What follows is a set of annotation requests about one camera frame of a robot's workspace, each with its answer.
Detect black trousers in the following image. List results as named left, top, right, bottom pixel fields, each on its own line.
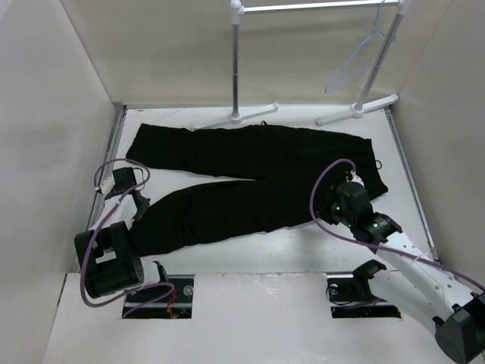
left=127, top=124, right=388, bottom=256

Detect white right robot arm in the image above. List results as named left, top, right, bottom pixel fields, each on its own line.
left=322, top=182, right=484, bottom=363

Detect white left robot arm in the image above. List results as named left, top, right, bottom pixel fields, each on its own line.
left=74, top=168, right=171, bottom=303

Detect white clothes rack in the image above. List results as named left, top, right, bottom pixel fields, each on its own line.
left=192, top=1, right=411, bottom=130

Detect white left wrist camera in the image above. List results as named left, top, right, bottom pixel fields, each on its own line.
left=95, top=176, right=115, bottom=196

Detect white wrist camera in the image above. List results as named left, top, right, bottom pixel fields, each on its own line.
left=346, top=171, right=365, bottom=187
left=95, top=176, right=115, bottom=196

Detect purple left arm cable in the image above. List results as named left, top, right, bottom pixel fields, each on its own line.
left=78, top=158, right=176, bottom=308

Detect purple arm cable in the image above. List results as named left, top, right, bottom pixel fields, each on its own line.
left=309, top=158, right=485, bottom=293
left=78, top=158, right=176, bottom=308

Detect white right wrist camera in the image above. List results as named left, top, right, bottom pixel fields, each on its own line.
left=346, top=171, right=365, bottom=187

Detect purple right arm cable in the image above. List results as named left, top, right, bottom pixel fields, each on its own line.
left=309, top=158, right=485, bottom=293

